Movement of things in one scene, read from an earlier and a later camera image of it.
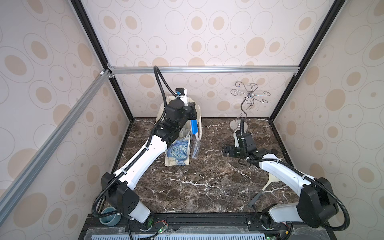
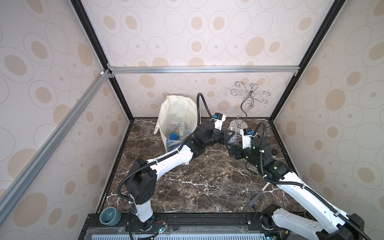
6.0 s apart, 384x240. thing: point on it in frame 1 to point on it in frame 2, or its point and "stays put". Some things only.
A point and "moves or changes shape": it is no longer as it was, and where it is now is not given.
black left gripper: [191, 109] to [224, 138]
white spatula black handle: [272, 178] stays put
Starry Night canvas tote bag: [178, 153] moves or changes shape
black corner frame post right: [337, 6] stays put
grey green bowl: [111, 220] stays put
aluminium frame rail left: [11, 194] stays put
